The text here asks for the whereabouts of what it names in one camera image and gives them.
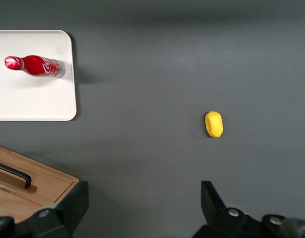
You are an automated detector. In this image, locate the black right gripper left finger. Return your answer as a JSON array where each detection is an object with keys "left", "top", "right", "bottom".
[{"left": 29, "top": 180, "right": 90, "bottom": 238}]

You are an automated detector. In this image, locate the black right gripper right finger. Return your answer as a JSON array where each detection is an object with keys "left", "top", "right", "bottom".
[{"left": 191, "top": 180, "right": 267, "bottom": 238}]

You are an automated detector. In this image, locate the red coke bottle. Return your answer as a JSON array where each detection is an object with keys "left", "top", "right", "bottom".
[{"left": 4, "top": 55, "right": 66, "bottom": 79}]

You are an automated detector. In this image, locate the white rectangular tray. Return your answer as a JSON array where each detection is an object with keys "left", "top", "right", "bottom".
[{"left": 0, "top": 30, "right": 77, "bottom": 122}]

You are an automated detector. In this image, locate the wooden drawer front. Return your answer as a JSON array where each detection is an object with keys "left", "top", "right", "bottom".
[
  {"left": 0, "top": 184, "right": 45, "bottom": 223},
  {"left": 0, "top": 143, "right": 80, "bottom": 208}
]

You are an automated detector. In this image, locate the wooden drawer cabinet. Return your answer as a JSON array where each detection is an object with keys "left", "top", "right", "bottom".
[{"left": 0, "top": 143, "right": 80, "bottom": 224}]

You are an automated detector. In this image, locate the yellow lemon-shaped toy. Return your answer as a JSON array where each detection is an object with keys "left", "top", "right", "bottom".
[{"left": 204, "top": 111, "right": 224, "bottom": 139}]

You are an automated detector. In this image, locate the black metal drawer handle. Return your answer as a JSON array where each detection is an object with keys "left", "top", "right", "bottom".
[{"left": 0, "top": 160, "right": 33, "bottom": 189}]

